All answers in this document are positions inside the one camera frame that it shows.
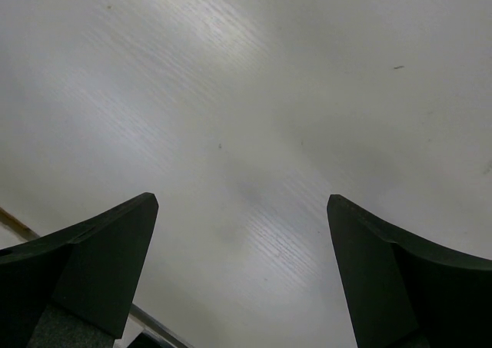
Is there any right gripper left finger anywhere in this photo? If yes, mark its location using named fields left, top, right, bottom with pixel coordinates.
left=1, top=193, right=158, bottom=347

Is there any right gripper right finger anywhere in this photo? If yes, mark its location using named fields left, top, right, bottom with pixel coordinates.
left=327, top=194, right=491, bottom=347

